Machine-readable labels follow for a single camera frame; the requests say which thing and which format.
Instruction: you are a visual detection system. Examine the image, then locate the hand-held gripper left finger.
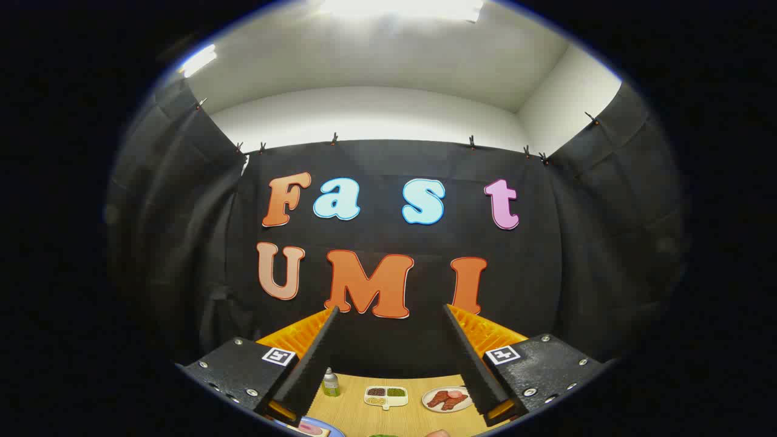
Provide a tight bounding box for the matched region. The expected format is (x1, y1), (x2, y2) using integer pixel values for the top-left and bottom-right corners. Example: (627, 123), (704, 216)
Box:
(176, 305), (341, 425)

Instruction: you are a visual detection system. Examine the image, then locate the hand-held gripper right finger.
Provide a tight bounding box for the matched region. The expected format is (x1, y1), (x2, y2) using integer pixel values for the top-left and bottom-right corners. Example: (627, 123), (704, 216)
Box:
(442, 303), (611, 427)

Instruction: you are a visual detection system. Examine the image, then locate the white oval plate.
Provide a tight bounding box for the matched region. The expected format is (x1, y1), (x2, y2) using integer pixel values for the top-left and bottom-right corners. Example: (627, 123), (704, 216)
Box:
(421, 387), (474, 414)

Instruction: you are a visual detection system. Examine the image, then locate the blue plate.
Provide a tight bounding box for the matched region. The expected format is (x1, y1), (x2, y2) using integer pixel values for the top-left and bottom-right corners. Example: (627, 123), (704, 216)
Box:
(276, 416), (345, 437)

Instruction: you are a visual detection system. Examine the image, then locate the white divided dish with beans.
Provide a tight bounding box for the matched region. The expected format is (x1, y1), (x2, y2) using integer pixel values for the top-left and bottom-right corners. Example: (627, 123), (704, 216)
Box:
(364, 385), (409, 411)

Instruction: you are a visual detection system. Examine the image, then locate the row of cloth clips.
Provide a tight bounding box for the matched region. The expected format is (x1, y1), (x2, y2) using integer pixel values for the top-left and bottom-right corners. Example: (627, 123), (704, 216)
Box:
(195, 97), (602, 166)

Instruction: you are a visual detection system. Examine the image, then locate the ceiling light panel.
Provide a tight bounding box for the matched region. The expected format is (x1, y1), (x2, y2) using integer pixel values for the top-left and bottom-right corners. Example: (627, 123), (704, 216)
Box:
(319, 0), (485, 24)
(178, 44), (218, 78)

